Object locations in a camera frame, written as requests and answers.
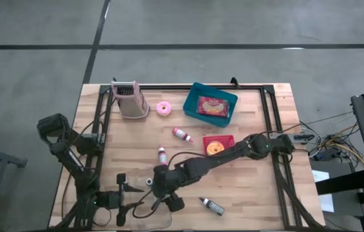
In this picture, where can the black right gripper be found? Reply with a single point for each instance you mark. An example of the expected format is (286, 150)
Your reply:
(168, 180)

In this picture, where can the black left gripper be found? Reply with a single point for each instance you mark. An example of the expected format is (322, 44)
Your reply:
(121, 199)

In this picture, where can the pink food colouring bottle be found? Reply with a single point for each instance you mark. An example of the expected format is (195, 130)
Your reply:
(180, 133)
(162, 158)

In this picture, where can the clear plastic bin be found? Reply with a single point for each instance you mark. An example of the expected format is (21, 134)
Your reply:
(162, 221)

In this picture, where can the orange frosted toy donut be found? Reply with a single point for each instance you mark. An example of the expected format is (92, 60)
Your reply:
(210, 149)

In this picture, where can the pink frosted toy donut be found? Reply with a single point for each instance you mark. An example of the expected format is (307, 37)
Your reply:
(167, 111)

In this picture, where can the red cracker packet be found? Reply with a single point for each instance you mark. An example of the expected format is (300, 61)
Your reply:
(212, 106)

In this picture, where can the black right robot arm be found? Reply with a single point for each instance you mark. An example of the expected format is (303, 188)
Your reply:
(220, 161)

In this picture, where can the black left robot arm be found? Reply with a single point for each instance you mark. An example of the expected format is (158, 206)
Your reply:
(72, 161)

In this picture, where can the red plastic basket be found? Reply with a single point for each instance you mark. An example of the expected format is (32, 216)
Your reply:
(228, 141)

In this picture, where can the teal plastic bin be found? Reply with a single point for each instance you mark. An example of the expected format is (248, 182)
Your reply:
(189, 106)

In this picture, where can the pink box grater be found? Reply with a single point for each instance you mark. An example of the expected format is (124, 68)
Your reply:
(131, 103)

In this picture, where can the white paper sheet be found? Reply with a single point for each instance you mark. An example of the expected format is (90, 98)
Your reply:
(321, 193)

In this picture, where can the black flat bar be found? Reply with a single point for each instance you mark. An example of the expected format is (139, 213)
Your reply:
(346, 182)

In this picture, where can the black aluminium table frame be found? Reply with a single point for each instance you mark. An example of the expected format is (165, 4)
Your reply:
(168, 86)

